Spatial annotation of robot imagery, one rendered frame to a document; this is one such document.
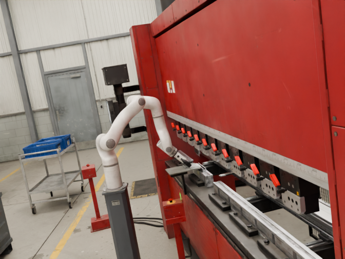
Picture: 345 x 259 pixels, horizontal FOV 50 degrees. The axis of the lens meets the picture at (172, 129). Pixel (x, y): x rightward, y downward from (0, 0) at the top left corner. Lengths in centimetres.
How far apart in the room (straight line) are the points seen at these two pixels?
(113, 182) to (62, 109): 761
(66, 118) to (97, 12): 291
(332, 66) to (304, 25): 48
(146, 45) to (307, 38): 266
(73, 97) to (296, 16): 913
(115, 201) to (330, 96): 219
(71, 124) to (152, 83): 668
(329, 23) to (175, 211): 224
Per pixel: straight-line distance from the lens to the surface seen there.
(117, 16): 1006
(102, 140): 274
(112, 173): 282
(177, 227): 302
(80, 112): 1022
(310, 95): 135
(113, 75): 393
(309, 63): 133
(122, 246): 300
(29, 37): 1058
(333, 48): 87
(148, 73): 381
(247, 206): 227
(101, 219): 483
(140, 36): 383
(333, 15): 86
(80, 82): 1015
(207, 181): 291
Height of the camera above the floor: 184
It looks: 10 degrees down
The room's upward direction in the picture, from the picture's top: 9 degrees counter-clockwise
